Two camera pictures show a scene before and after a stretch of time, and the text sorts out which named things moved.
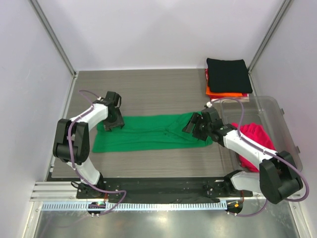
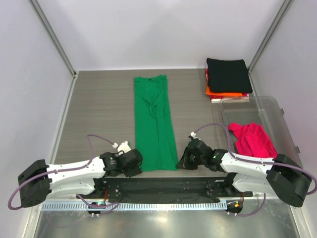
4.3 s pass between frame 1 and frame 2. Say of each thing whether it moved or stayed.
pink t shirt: stayed
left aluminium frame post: stayed
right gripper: moved
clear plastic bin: stayed
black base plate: stayed
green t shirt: moved
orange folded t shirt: stayed
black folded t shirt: stayed
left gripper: moved
